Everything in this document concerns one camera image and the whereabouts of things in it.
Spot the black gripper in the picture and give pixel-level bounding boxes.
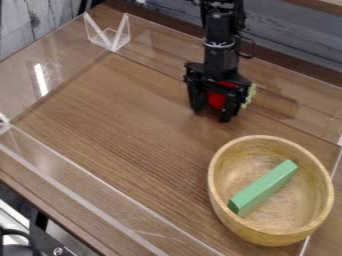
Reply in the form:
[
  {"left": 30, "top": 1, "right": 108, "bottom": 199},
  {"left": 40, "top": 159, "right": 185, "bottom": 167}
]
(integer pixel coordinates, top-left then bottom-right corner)
[{"left": 183, "top": 62, "right": 252, "bottom": 123}]

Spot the black metal clamp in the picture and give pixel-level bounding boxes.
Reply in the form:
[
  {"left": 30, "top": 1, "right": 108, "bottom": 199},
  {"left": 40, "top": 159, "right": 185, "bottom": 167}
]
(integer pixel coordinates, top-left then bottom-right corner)
[{"left": 29, "top": 211, "right": 93, "bottom": 256}]

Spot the black cable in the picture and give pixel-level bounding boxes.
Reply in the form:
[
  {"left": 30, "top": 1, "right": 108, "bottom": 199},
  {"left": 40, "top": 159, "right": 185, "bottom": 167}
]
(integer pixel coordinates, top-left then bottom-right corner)
[{"left": 0, "top": 227, "right": 41, "bottom": 256}]

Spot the clear acrylic corner bracket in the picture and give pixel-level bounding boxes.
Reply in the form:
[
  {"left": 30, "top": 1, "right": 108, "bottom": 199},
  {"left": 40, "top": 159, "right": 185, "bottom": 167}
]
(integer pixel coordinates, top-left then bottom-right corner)
[{"left": 82, "top": 13, "right": 131, "bottom": 52}]

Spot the green rectangular block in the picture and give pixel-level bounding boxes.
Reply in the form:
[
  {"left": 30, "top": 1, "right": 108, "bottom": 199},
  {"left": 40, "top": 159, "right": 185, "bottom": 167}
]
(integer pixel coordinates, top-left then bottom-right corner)
[{"left": 227, "top": 160, "right": 298, "bottom": 216}]

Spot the clear acrylic table barrier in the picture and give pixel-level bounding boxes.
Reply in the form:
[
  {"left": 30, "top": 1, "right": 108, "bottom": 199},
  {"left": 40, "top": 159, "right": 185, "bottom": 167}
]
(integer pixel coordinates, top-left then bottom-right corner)
[{"left": 0, "top": 6, "right": 342, "bottom": 256}]

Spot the red plush strawberry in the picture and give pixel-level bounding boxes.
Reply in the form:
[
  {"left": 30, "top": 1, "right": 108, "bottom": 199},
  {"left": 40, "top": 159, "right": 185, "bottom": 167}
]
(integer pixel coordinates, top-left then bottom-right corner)
[{"left": 207, "top": 81, "right": 256, "bottom": 113}]

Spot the wooden bowl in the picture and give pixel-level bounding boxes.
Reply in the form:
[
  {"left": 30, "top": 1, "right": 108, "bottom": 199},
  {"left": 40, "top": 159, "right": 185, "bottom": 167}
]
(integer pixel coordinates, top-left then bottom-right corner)
[{"left": 207, "top": 135, "right": 334, "bottom": 247}]

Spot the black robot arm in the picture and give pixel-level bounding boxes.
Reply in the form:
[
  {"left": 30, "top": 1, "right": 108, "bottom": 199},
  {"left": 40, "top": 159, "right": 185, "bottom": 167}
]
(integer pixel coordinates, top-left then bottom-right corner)
[{"left": 183, "top": 0, "right": 255, "bottom": 123}]

